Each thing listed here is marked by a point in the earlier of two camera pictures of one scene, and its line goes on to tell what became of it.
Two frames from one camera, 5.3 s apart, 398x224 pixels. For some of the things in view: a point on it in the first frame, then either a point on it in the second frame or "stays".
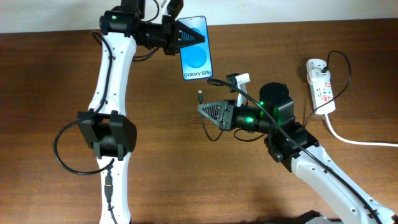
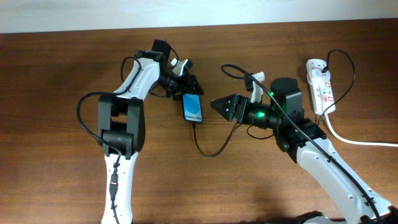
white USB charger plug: x=318 y=75 stays
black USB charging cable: x=325 y=70 → x=233 y=134
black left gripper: x=171 y=33 → x=186 y=80
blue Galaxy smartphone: x=196 y=60 → x=192 y=107
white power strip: x=321 y=92 stays
